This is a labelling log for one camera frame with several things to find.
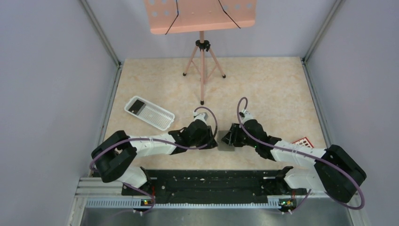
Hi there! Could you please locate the grey card holder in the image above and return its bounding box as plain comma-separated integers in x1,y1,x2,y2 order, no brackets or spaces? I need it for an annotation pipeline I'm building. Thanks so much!
217,130,235,152

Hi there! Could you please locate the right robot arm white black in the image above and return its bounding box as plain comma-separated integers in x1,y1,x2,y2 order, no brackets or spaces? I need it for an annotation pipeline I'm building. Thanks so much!
221,119,367,203

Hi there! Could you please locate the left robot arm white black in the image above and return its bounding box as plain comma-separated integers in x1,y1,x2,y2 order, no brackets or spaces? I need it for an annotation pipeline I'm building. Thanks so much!
89,119,218,188

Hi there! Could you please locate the black card in basket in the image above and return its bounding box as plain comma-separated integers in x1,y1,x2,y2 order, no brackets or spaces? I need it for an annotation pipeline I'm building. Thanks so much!
128,99,145,114

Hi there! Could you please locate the white plastic basket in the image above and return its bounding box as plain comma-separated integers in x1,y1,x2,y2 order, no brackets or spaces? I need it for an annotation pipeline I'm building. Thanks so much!
124,96,175,131

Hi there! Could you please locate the red plastic basket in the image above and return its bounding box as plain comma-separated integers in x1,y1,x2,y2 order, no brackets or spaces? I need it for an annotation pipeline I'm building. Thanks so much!
293,137,314,148

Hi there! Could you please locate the pink music stand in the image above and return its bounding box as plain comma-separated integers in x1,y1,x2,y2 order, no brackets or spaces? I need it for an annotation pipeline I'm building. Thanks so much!
144,0,257,105

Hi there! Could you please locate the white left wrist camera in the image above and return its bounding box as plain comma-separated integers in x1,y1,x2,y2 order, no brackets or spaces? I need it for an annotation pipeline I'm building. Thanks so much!
193,112,208,124

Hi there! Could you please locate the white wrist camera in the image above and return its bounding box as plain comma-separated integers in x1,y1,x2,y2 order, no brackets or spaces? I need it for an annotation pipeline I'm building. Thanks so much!
239,111,254,124
193,112,208,124

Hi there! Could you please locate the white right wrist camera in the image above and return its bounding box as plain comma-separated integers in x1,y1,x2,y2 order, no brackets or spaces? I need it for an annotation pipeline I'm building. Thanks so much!
239,111,254,124

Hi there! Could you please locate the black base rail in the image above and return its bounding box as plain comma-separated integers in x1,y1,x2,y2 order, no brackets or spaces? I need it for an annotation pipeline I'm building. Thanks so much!
121,169,308,207

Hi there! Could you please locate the aluminium frame rail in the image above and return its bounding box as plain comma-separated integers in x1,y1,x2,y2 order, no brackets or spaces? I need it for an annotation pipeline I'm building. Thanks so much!
74,176,359,210

